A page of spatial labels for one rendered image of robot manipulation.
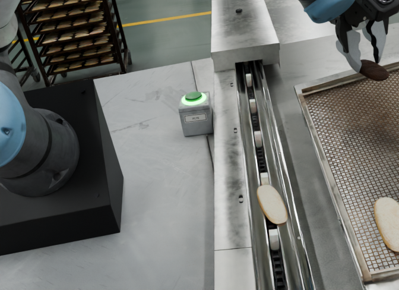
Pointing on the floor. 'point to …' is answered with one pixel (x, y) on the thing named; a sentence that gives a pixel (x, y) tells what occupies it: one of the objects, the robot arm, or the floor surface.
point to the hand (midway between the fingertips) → (369, 62)
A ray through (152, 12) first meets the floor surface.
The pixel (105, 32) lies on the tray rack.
